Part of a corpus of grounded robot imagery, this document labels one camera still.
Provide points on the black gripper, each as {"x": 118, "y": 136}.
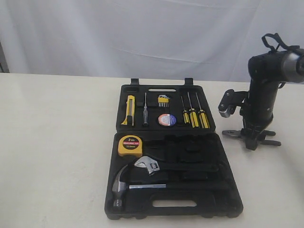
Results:
{"x": 257, "y": 114}

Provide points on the combination pliers orange black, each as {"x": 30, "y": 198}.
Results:
{"x": 232, "y": 133}

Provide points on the black electrical tape roll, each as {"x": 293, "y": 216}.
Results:
{"x": 167, "y": 120}

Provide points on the black plastic tool case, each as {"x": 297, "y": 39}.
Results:
{"x": 180, "y": 143}

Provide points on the yellow tape measure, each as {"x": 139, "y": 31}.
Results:
{"x": 130, "y": 145}

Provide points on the yellow utility knife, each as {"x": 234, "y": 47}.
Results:
{"x": 130, "y": 111}

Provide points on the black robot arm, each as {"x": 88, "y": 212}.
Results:
{"x": 268, "y": 72}

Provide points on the right yellow black screwdriver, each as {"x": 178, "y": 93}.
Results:
{"x": 202, "y": 115}

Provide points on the middle yellow black screwdriver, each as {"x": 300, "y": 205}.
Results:
{"x": 193, "y": 116}

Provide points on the small yellow black screwdriver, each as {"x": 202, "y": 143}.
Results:
{"x": 185, "y": 113}

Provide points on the hex key set yellow holder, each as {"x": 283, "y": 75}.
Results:
{"x": 163, "y": 101}

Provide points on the clear voltage tester screwdriver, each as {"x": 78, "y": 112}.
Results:
{"x": 145, "y": 111}

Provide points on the white backdrop curtain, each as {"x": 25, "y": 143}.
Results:
{"x": 162, "y": 39}

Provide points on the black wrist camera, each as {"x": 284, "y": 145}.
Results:
{"x": 230, "y": 101}

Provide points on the adjustable wrench black handle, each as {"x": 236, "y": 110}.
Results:
{"x": 152, "y": 166}

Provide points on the claw hammer black handle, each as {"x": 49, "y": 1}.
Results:
{"x": 119, "y": 188}

